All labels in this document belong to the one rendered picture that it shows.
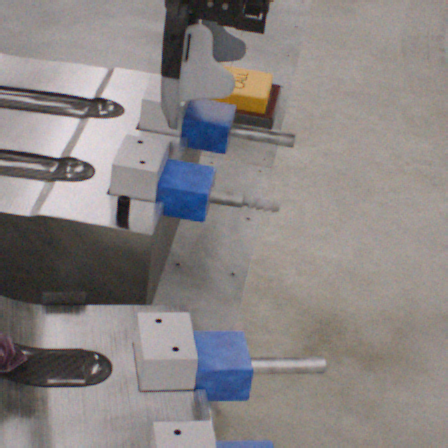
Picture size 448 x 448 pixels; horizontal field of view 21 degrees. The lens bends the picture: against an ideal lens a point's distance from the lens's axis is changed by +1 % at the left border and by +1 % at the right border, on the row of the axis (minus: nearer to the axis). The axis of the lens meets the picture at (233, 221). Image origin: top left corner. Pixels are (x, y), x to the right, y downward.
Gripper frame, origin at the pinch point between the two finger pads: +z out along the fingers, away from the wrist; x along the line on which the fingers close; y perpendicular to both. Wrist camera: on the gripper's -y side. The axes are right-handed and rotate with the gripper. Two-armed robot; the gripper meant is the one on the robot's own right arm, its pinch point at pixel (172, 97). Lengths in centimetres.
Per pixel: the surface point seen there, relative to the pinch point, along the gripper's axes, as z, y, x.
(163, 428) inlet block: 2.9, 6.6, -37.0
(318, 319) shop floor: 91, 19, 96
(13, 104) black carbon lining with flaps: 3.3, -13.7, -0.2
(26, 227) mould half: 3.6, -7.5, -17.7
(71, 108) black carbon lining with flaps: 3.0, -8.7, 0.5
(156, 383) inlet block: 5.0, 5.1, -30.7
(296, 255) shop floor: 91, 13, 116
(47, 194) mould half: 2.2, -6.7, -14.8
